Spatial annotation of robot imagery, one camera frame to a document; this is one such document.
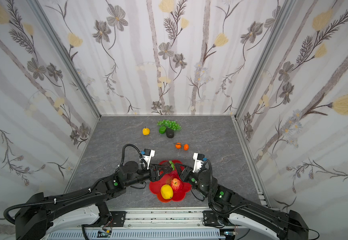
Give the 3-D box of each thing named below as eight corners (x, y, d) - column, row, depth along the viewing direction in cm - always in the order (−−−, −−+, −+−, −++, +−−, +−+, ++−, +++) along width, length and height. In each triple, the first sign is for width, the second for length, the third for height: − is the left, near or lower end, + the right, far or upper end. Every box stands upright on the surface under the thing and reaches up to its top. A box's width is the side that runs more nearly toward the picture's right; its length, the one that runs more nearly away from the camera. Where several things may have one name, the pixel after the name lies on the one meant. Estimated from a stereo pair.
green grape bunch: (157, 125, 117) (157, 121, 113) (161, 120, 120) (161, 116, 117) (178, 133, 112) (178, 129, 108) (181, 128, 116) (182, 124, 112)
